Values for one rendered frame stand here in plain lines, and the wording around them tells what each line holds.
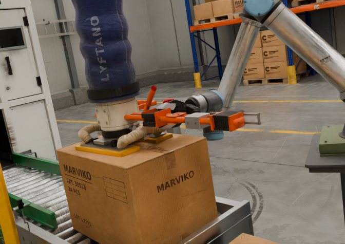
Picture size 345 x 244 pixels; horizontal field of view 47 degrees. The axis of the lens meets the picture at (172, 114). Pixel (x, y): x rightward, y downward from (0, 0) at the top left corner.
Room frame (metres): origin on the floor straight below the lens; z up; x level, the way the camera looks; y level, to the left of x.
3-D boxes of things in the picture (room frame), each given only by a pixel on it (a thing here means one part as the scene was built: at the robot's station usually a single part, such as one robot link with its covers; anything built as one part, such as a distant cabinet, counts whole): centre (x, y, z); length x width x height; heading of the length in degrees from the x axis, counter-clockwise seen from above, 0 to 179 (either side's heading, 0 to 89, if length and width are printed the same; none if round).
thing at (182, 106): (1.64, -0.04, 1.07); 0.12 x 0.09 x 0.08; 133
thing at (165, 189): (1.71, 0.22, 0.75); 0.60 x 0.40 x 0.40; 39
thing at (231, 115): (1.29, -0.17, 1.07); 0.08 x 0.07 x 0.05; 43
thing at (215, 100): (1.75, -0.17, 1.07); 0.12 x 0.09 x 0.10; 133
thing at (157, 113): (1.54, 0.06, 1.08); 0.10 x 0.08 x 0.06; 133
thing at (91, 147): (1.66, 0.30, 0.97); 0.34 x 0.10 x 0.05; 43
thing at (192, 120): (1.39, -0.09, 1.07); 0.07 x 0.07 x 0.04; 43
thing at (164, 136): (1.79, 0.16, 0.97); 0.34 x 0.10 x 0.05; 43
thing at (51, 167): (2.76, 0.82, 0.60); 1.60 x 0.10 x 0.09; 42
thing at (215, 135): (1.76, -0.17, 0.95); 0.12 x 0.09 x 0.12; 165
